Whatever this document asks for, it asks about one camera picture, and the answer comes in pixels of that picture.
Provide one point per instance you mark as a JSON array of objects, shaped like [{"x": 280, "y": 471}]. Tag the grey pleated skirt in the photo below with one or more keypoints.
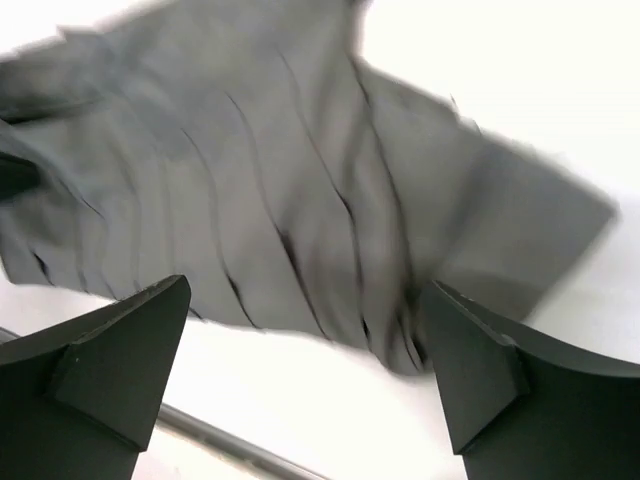
[{"x": 243, "y": 145}]

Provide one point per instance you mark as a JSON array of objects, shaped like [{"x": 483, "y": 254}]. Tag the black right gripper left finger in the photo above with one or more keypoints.
[{"x": 79, "y": 400}]

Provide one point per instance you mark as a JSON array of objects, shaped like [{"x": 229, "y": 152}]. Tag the aluminium rail along table front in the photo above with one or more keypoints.
[{"x": 231, "y": 446}]

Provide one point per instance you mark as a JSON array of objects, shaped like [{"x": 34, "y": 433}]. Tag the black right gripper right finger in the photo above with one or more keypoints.
[{"x": 520, "y": 404}]

